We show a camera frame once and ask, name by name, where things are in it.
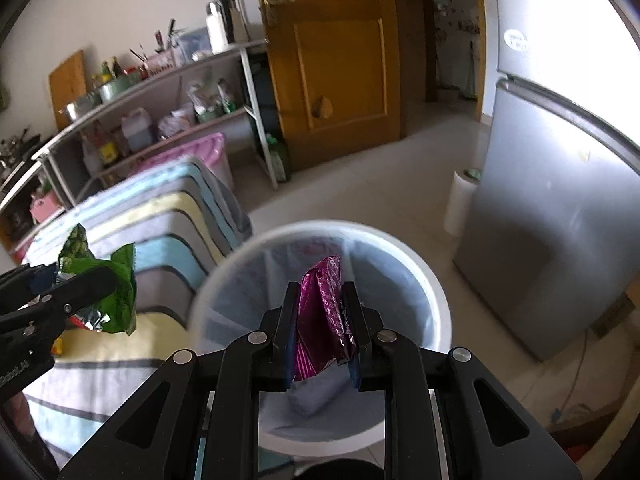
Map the green metal basin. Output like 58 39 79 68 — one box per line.
97 74 142 104

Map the pink utensil holder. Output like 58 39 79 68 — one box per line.
145 52 176 79

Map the crumpled clear plastic bag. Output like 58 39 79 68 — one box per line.
159 105 196 139

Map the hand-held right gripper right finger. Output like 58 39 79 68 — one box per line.
340 281 576 480

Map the white plastic waste bin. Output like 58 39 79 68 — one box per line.
189 219 452 461

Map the striped tablecloth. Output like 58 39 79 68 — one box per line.
10 156 301 472

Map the wooden door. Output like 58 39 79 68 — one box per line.
252 0 407 173

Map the magenta snack wrapper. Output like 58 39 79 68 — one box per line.
292 255 359 384

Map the white paper towel roll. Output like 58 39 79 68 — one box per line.
444 167 484 238

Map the white plastic bottle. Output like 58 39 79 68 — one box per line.
81 132 103 172

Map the black wok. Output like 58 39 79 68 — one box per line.
0 130 44 171

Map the wooden cutting board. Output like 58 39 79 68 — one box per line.
48 50 90 131

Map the steel pot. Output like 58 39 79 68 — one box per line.
59 92 103 122

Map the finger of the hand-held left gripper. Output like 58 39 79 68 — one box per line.
0 264 57 314
0 266 118 346

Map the white electric kettle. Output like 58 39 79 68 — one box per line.
205 0 250 55

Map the pink plastic storage box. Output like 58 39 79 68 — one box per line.
132 132 235 192

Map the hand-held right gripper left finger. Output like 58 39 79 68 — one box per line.
59 281 301 480

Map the clear plastic jug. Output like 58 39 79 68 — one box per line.
121 108 155 153

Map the tall metal shelf rack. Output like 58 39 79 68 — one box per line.
32 37 281 211

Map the pink plastic basket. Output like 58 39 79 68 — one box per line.
30 192 64 224

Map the silver refrigerator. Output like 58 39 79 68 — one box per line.
452 0 640 364

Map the clear plastic container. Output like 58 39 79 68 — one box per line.
176 27 213 63

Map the white plastic bag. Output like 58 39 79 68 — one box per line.
187 77 237 122

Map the cooking oil bottle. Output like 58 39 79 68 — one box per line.
97 125 119 169

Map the green snack wrapper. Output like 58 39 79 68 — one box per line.
56 223 139 336

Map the low metal shelf rack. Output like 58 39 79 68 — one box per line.
0 147 66 261

